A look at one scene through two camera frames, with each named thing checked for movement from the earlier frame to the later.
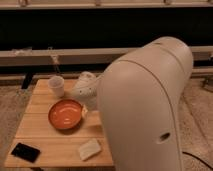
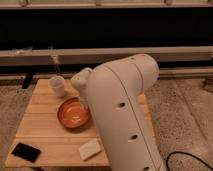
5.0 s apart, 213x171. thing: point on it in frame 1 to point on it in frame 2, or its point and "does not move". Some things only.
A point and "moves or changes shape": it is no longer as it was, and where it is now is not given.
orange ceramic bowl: [65, 113] moves or changes shape
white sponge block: [89, 149] does not move
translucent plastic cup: [56, 86] does not move
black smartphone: [26, 152] does not move
